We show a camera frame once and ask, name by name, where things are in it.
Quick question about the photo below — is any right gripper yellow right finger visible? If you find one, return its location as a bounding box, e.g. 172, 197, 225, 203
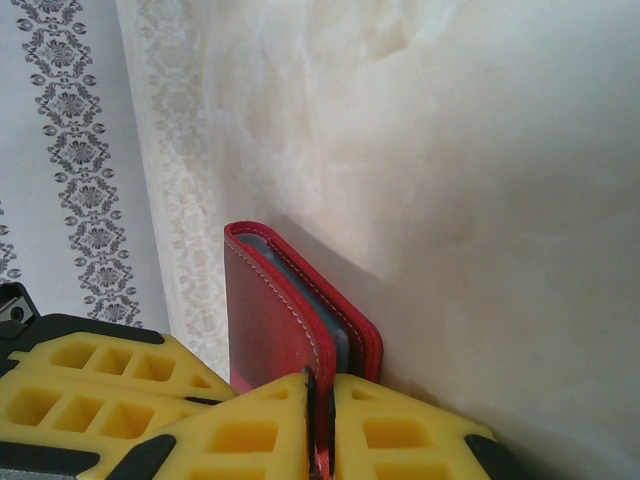
329, 372, 502, 480

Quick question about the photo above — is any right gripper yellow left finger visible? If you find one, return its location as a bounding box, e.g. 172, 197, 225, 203
106, 366, 318, 480

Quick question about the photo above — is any red leather card holder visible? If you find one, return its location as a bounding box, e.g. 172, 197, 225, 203
222, 219, 385, 480

